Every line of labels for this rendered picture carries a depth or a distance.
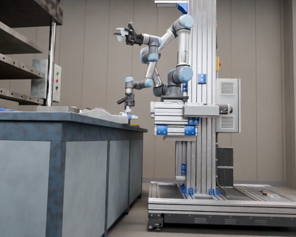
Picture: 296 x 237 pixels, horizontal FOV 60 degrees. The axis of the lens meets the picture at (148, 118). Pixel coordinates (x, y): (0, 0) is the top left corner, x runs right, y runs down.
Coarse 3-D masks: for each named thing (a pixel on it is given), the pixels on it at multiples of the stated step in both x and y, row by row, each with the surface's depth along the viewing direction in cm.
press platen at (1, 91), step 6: (0, 90) 187; (6, 90) 193; (6, 96) 197; (12, 96) 200; (18, 96) 207; (24, 96) 215; (30, 96) 222; (30, 102) 227; (36, 102) 231; (42, 102) 241
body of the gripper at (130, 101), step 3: (126, 93) 236; (129, 93) 235; (129, 96) 239; (132, 96) 236; (126, 99) 237; (129, 99) 237; (132, 99) 236; (126, 102) 235; (129, 102) 236; (132, 102) 236; (129, 105) 235; (132, 105) 237
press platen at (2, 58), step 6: (0, 54) 187; (0, 60) 187; (6, 60) 193; (12, 60) 199; (12, 66) 203; (18, 66) 207; (24, 66) 214; (30, 72) 222; (36, 72) 231; (42, 72) 240; (42, 78) 242
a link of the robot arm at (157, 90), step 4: (144, 48) 258; (140, 52) 260; (144, 52) 256; (140, 56) 261; (156, 68) 264; (156, 72) 264; (156, 76) 265; (156, 80) 266; (160, 80) 268; (156, 84) 268; (160, 84) 267; (156, 88) 268; (160, 88) 267; (156, 92) 270; (160, 92) 267; (156, 96) 276; (160, 96) 273
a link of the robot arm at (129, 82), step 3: (126, 78) 237; (129, 78) 236; (132, 78) 238; (126, 81) 236; (129, 81) 236; (132, 81) 238; (126, 84) 236; (129, 84) 236; (132, 84) 238; (135, 84) 240; (126, 87) 236; (129, 87) 236; (132, 87) 238
